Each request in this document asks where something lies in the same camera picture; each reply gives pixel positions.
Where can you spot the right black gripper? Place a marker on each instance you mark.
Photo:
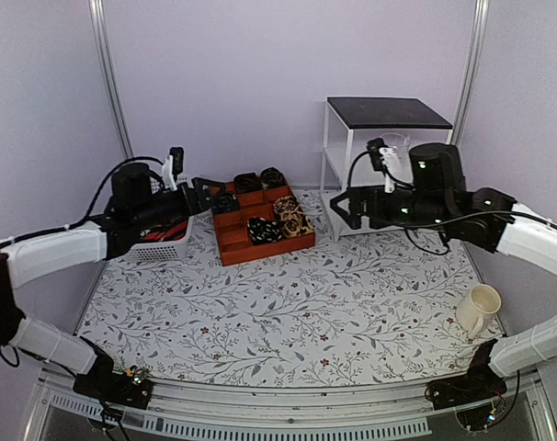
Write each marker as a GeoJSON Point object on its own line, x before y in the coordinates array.
{"type": "Point", "coordinates": [361, 195]}

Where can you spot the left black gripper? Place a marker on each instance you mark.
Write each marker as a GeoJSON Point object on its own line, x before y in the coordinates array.
{"type": "Point", "coordinates": [200, 194]}

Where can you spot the black white floral tie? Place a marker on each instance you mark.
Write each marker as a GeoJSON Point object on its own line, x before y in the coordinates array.
{"type": "Point", "coordinates": [262, 231]}

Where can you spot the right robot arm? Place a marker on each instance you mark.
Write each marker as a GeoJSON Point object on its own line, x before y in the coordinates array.
{"type": "Point", "coordinates": [438, 200]}

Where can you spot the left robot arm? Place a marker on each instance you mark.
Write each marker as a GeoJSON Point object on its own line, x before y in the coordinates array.
{"type": "Point", "coordinates": [37, 254]}

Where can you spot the rolled black patterned tie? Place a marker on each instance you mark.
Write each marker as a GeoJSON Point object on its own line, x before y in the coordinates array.
{"type": "Point", "coordinates": [225, 202]}

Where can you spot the rolled dark brown tie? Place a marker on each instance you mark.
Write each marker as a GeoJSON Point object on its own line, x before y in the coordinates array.
{"type": "Point", "coordinates": [247, 183]}

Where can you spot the red black striped tie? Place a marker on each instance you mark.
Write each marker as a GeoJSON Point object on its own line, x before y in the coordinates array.
{"type": "Point", "coordinates": [167, 233]}

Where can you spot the red wooden compartment tray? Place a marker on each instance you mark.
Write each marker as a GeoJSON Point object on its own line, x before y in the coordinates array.
{"type": "Point", "coordinates": [232, 237]}

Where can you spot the rolled beige patterned tie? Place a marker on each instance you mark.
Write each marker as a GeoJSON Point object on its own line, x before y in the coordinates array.
{"type": "Point", "coordinates": [297, 224]}

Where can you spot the rolled dark olive tie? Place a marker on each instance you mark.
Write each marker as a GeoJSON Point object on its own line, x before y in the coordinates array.
{"type": "Point", "coordinates": [272, 178]}

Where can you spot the white plastic basket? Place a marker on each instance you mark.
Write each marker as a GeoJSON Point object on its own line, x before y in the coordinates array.
{"type": "Point", "coordinates": [148, 214]}

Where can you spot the rolled black beige tie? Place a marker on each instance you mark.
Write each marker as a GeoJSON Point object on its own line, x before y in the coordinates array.
{"type": "Point", "coordinates": [286, 205]}

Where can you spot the floral table mat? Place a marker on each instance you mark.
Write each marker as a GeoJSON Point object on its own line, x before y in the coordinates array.
{"type": "Point", "coordinates": [362, 310]}

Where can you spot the clear drinking glass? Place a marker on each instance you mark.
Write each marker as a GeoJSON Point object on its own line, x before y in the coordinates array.
{"type": "Point", "coordinates": [400, 143]}

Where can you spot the cream ceramic mug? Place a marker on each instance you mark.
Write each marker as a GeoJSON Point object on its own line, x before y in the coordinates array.
{"type": "Point", "coordinates": [477, 309]}

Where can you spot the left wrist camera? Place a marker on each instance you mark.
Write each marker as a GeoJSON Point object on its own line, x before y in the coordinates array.
{"type": "Point", "coordinates": [173, 167]}

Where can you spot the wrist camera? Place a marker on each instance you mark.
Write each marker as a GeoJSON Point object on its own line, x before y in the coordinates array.
{"type": "Point", "coordinates": [381, 158]}
{"type": "Point", "coordinates": [173, 167]}

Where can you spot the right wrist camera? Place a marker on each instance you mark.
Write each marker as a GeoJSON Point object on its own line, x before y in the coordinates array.
{"type": "Point", "coordinates": [381, 158]}

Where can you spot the right metal frame post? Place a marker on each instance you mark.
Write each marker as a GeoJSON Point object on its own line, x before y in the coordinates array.
{"type": "Point", "coordinates": [473, 59]}

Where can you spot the metal frame post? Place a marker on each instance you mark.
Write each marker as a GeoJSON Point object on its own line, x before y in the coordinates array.
{"type": "Point", "coordinates": [473, 59]}
{"type": "Point", "coordinates": [100, 31]}

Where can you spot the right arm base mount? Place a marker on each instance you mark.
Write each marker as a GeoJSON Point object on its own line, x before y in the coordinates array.
{"type": "Point", "coordinates": [478, 383]}

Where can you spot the left metal frame post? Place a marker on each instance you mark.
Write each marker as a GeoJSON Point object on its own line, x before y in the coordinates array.
{"type": "Point", "coordinates": [100, 31]}

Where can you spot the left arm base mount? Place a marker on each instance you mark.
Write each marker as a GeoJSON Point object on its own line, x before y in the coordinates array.
{"type": "Point", "coordinates": [130, 388]}

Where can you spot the front metal rail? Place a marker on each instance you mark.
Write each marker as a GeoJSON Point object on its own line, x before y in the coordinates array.
{"type": "Point", "coordinates": [192, 411]}

